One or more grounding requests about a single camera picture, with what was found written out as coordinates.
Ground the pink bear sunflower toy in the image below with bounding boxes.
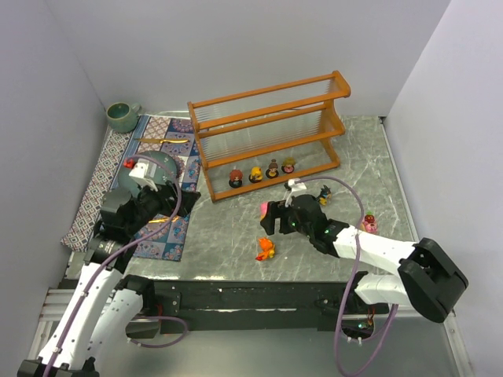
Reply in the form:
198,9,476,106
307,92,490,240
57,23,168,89
260,202,269,220

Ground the brown-haired figurine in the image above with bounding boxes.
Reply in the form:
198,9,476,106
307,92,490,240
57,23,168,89
266,159,279,179

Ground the yellow-haired figurine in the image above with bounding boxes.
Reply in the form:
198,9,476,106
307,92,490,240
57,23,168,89
248,167,263,183

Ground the straw hat figurine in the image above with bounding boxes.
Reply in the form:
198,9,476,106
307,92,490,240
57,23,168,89
281,157,296,174

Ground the red-haired figurine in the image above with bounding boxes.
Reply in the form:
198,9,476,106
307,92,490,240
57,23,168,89
229,169,243,189

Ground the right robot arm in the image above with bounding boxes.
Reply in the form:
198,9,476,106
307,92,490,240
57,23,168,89
260,194,468,323

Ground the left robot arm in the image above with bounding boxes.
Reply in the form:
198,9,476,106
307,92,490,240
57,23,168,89
17,183,200,376

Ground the orange wooden three-tier shelf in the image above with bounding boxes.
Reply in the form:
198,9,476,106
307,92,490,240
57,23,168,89
187,71,351,202

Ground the gold fork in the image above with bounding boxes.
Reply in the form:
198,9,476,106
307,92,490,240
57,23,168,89
149,215,179,224

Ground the black yellow spiky figurine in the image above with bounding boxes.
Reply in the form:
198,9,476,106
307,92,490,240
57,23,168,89
316,185,332,206

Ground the teal ceramic plate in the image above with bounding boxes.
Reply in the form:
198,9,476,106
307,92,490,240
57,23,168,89
117,150,179,193

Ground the orange dragon toy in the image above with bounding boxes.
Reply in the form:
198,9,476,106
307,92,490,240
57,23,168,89
255,237,275,262

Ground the patterned blue placemat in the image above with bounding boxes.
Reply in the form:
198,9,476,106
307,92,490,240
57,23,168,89
61,114,203,262

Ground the gold knife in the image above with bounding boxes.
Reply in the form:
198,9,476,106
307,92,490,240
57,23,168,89
134,138,189,144

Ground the pink donut strawberry toy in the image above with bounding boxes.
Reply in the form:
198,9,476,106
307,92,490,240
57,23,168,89
362,211,378,234

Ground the green ceramic mug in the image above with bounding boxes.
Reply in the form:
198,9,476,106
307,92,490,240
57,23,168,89
106,102,141,134

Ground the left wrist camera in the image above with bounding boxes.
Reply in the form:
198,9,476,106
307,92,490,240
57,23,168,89
118,156,165,195

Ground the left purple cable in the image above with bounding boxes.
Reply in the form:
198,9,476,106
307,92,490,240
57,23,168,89
41,155,192,377

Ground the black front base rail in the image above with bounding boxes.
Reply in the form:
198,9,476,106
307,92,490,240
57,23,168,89
127,277,389,334

